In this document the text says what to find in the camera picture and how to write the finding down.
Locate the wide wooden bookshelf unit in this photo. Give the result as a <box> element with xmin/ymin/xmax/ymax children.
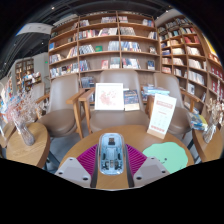
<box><xmin>47</xmin><ymin>11</ymin><xmax>160</xmax><ymax>84</ymax></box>

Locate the pile of colourful magazines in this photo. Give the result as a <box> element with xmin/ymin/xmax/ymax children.
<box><xmin>189</xmin><ymin>111</ymin><xmax>209</xmax><ymax>132</ymax></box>

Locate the green mouse pad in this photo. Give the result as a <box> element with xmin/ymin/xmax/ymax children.
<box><xmin>142</xmin><ymin>141</ymin><xmax>189</xmax><ymax>174</ymax></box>

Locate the small distant bookshelf unit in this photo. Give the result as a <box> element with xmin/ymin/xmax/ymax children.
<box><xmin>14</xmin><ymin>57</ymin><xmax>43</xmax><ymax>93</ymax></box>

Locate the white framed flower picture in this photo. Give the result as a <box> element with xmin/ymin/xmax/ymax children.
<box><xmin>94</xmin><ymin>82</ymin><xmax>125</xmax><ymax>112</ymax></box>

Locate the white hanging ceiling sign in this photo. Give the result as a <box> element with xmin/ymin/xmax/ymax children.
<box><xmin>16</xmin><ymin>22</ymin><xmax>54</xmax><ymax>36</ymax></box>

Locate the white and red sign stand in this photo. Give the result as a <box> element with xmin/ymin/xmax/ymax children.
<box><xmin>146</xmin><ymin>93</ymin><xmax>178</xmax><ymax>140</ymax></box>

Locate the glass vase with dried flowers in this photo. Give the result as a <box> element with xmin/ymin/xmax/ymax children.
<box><xmin>202</xmin><ymin>97</ymin><xmax>224</xmax><ymax>144</ymax></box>
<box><xmin>4</xmin><ymin>91</ymin><xmax>41</xmax><ymax>147</ymax></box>

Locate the beige wooden armchair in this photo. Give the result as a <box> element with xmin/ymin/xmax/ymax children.
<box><xmin>78</xmin><ymin>69</ymin><xmax>151</xmax><ymax>134</ymax></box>
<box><xmin>146</xmin><ymin>72</ymin><xmax>203</xmax><ymax>138</ymax></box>
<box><xmin>34</xmin><ymin>73</ymin><xmax>86</xmax><ymax>139</ymax></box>

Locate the curved wooden bookshelf unit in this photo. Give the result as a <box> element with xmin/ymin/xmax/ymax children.
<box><xmin>156</xmin><ymin>16</ymin><xmax>224</xmax><ymax>111</ymax></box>

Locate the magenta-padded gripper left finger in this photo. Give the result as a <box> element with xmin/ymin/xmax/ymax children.
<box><xmin>54</xmin><ymin>143</ymin><xmax>100</xmax><ymax>189</ymax></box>

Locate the round wooden side table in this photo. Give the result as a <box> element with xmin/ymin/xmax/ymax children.
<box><xmin>5</xmin><ymin>122</ymin><xmax>52</xmax><ymax>169</ymax></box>
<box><xmin>192</xmin><ymin>124</ymin><xmax>224</xmax><ymax>163</ymax></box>

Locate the blue book stack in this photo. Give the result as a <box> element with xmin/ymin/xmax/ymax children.
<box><xmin>141</xmin><ymin>85</ymin><xmax>171</xmax><ymax>101</ymax></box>

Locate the dark cover book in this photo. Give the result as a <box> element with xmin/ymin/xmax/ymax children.
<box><xmin>123</xmin><ymin>88</ymin><xmax>141</xmax><ymax>112</ymax></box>

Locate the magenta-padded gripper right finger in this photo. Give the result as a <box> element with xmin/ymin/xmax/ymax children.
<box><xmin>124</xmin><ymin>143</ymin><xmax>171</xmax><ymax>189</ymax></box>

